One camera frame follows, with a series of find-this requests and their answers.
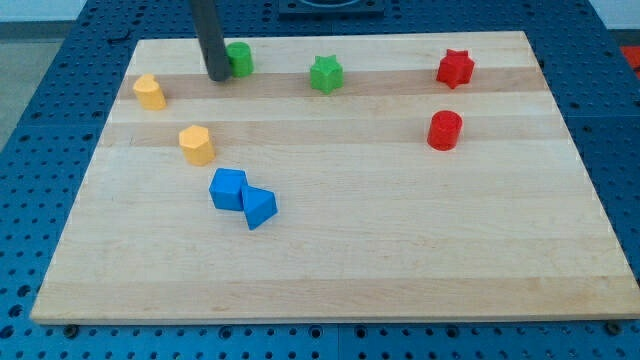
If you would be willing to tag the yellow hexagon block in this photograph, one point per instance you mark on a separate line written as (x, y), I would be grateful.
(197, 146)

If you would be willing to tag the yellow heart block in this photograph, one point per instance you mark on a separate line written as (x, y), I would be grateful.
(149, 93)

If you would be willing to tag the blue triangular prism block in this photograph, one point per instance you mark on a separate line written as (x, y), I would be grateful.
(259, 205)

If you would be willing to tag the light wooden board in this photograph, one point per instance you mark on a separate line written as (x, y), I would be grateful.
(373, 224)

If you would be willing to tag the blue cube block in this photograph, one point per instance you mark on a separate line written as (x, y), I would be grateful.
(226, 189)

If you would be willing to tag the green star block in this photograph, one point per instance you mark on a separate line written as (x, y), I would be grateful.
(326, 74)

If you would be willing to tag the red cylinder block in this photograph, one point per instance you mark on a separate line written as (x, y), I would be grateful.
(444, 130)

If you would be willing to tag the green cylinder block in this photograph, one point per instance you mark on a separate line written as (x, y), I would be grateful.
(240, 59)

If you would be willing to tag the red star block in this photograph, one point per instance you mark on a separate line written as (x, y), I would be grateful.
(455, 68)

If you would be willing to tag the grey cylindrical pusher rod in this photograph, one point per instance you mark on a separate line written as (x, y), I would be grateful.
(210, 36)

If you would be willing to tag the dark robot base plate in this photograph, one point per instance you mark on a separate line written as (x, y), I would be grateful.
(291, 9)

